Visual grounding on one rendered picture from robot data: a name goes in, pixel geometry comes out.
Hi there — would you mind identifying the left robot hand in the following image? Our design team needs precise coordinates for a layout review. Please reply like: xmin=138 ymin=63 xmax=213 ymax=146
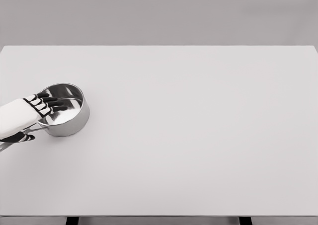
xmin=0 ymin=92 xmax=69 ymax=144

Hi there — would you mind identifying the steel pot with long handle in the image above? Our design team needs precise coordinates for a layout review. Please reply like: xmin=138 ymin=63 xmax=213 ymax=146
xmin=0 ymin=83 xmax=90 ymax=153

